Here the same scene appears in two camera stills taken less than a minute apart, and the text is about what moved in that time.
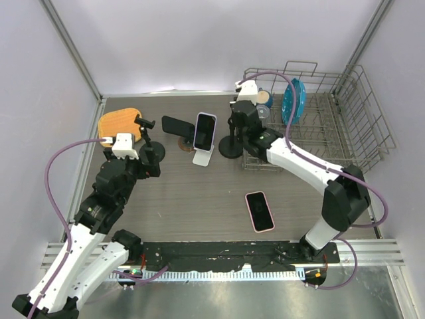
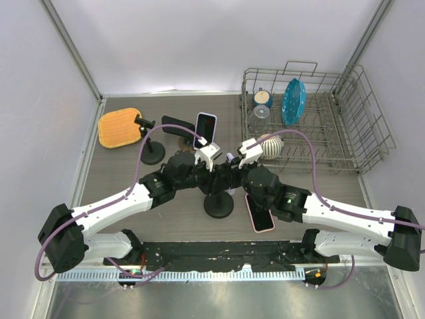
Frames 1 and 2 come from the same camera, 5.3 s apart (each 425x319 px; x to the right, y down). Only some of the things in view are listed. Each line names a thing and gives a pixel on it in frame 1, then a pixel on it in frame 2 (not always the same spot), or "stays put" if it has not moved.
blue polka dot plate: [287, 102] stays put
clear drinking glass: [263, 113] stays put
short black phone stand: [150, 152] stays put
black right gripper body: [236, 131] → [246, 185]
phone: [259, 211] stays put
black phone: [175, 126] stays put
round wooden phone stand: [186, 143] stays put
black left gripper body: [137, 170] → [198, 175]
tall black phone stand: [231, 146] → [218, 205]
